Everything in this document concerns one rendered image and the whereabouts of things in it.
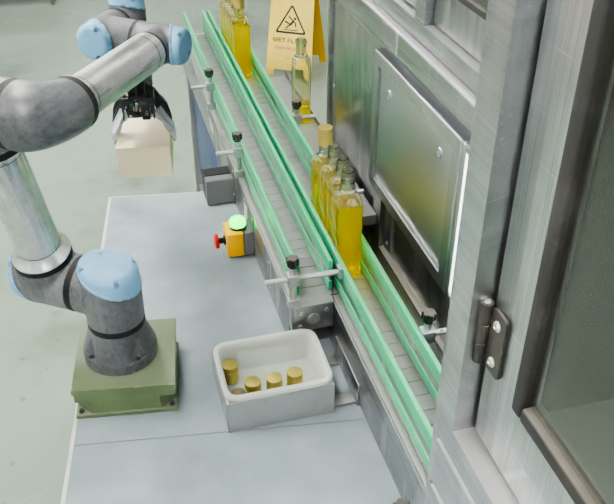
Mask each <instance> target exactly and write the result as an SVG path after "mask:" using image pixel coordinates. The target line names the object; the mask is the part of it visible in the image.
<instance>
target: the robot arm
mask: <svg viewBox="0 0 614 504"><path fill-rule="evenodd" d="M107 5H108V7H109V8H108V9H107V10H105V11H104V12H102V13H101V14H99V15H97V16H96V17H94V18H91V19H89V20H87V22H86V23H85V24H83V25H82V26H81V27H80V28H79V29H78V31H77V35H76V41H77V44H78V47H79V49H80V50H81V52H82V53H83V54H84V55H85V56H87V57H88V58H90V59H93V60H96V61H94V62H92V63H91V64H89V65H88V66H86V67H85V68H83V69H81V70H80V71H78V72H77V73H75V74H74V75H61V76H59V77H57V78H55V79H54V80H51V81H30V80H23V79H17V78H11V77H6V76H0V219H1V222H2V224H3V226H4V228H5V230H6V232H7V234H8V236H9V238H10V241H11V243H12V245H13V247H14V248H13V250H12V252H11V255H10V257H9V259H8V263H7V269H9V271H8V272H7V273H6V274H7V280H8V283H9V286H10V288H11V289H12V291H13V292H14V293H15V294H16V295H18V296H20V297H22V298H25V299H27V300H28V301H31V302H35V303H43V304H47V305H51V306H55V307H59V308H63V309H67V310H70V311H75V312H78V313H82V314H85V315H86V319H87V325H88V329H87V333H86V337H85V341H84V346H83V351H84V357H85V361H86V363H87V365H88V366H89V367H90V368H91V369H92V370H93V371H95V372H97V373H99V374H102V375H106V376H125V375H129V374H133V373H135V372H138V371H140V370H142V369H143V368H145V367H146V366H148V365H149V364H150V363H151V362H152V361H153V359H154V358H155V356H156V354H157V350H158V345H157V338H156V335H155V332H154V331H153V329H152V327H151V326H150V324H149V322H148V321H147V319H146V317H145V310H144V302H143V294H142V278H141V275H140V273H139V268H138V265H137V263H136V261H135V260H134V259H133V258H132V257H131V256H130V255H129V254H127V253H126V252H124V251H121V250H118V249H114V248H103V250H99V249H94V250H91V251H89V252H87V253H85V254H81V253H77V252H75V251H74V250H73V248H72V245H71V243H70V240H69V239H68V237H67V236H66V235H65V234H64V233H62V232H60V231H57V229H56V227H55V224H54V222H53V220H52V217H51V215H50V212H49V210H48V207H47V205H46V202H45V200H44V197H43V195H42V193H41V190H40V188H39V185H38V183H37V180H36V178H35V175H34V173H33V170H32V168H31V166H30V163H29V161H28V158H27V156H26V153H25V152H35V151H41V150H45V149H48V148H52V147H54V146H57V145H60V144H62V143H64V142H66V141H69V140H71V139H73V138H75V137H77V136H78V135H80V134H81V133H83V132H85V131H86V130H88V129H89V128H90V127H91V126H93V125H94V124H95V123H96V121H97V120H98V117H99V114H100V112H101V111H102V110H104V109H105V108H106V107H108V106H109V105H110V104H112V103H113V102H115V103H114V106H113V118H112V129H111V137H112V141H113V144H115V143H116V141H117V137H118V135H119V132H120V131H121V130H122V124H123V123H124V122H126V121H127V119H128V118H142V119H143V120H150V119H151V117H154V119H155V117H156V118H157V119H158V120H161V121H162V122H163V124H164V127H165V128H166V130H167V131H168V132H169V133H170V136H171V137H172V138H173V139H174V140H175V141H176V128H175V124H174V121H173V118H172V114H171V111H170V108H169V105H168V102H167V101H166V99H165V98H164V97H163V96H162V95H161V94H159V92H158V91H157V90H156V88H154V86H152V85H153V82H152V74H153V73H154V72H155V71H157V70H158V69H159V68H160V67H162V66H163V65H165V64H171V65H184V64H185V63H186V62H187V61H188V59H189V57H190V55H191V50H192V38H191V35H190V32H189V31H188V30H187V29H186V28H184V27H180V26H175V25H173V24H170V25H169V24H162V23H156V22H149V21H147V18H146V8H145V3H144V0H108V3H107ZM154 105H155V106H154ZM126 107H127V109H126ZM155 107H156V109H155Z"/></svg>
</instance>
